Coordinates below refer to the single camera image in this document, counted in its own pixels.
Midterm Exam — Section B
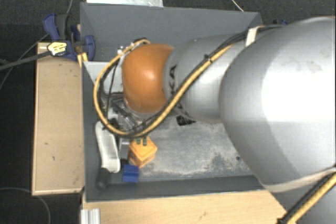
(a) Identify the white oblong plastic object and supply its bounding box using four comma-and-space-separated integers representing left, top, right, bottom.
94, 121, 121, 174

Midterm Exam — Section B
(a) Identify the orange box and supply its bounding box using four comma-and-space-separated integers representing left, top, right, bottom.
128, 137, 159, 168

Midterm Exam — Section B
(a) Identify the blue ribbed block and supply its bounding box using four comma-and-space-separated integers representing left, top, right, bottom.
121, 164, 140, 184

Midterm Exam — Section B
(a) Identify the small black object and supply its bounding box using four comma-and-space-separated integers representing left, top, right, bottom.
176, 113, 197, 127

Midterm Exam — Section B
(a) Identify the pale wood board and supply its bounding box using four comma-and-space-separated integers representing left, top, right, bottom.
31, 42, 86, 196

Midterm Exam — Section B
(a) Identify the grey metal bin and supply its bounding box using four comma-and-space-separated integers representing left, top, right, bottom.
79, 2, 287, 202

